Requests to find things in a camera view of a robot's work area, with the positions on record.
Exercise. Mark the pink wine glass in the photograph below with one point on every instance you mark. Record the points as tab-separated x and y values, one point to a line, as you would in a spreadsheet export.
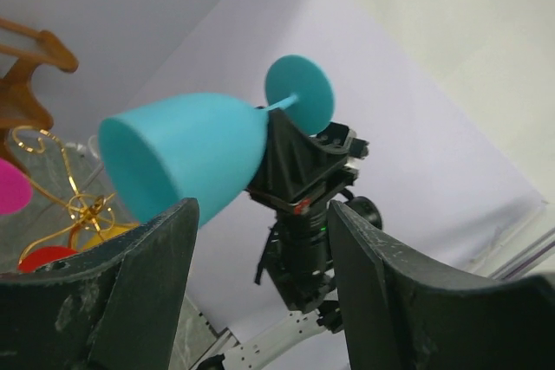
16	190

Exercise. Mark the red wine glass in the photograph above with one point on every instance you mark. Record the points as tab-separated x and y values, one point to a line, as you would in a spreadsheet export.
44	255

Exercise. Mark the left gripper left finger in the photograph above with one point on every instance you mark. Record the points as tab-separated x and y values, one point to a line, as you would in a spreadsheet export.
115	306

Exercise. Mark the blue wine glass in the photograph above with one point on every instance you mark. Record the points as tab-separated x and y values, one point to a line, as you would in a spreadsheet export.
206	146

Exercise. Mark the wooden shelf rack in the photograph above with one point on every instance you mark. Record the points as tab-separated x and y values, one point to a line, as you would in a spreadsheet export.
19	106

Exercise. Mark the frosted clear tall glass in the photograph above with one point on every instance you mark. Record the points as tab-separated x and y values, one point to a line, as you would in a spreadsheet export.
94	150

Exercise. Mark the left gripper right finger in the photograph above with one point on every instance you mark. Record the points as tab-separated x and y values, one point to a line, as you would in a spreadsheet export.
402	309

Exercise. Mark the yellow wine glass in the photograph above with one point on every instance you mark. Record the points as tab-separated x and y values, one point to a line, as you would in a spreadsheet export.
105	235

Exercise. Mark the gold wine glass rack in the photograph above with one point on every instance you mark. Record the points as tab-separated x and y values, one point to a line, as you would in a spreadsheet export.
83	209

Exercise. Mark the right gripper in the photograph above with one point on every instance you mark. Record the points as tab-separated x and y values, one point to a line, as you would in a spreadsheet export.
299	171

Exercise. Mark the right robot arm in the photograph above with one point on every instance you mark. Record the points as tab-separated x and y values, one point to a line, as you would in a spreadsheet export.
298	260

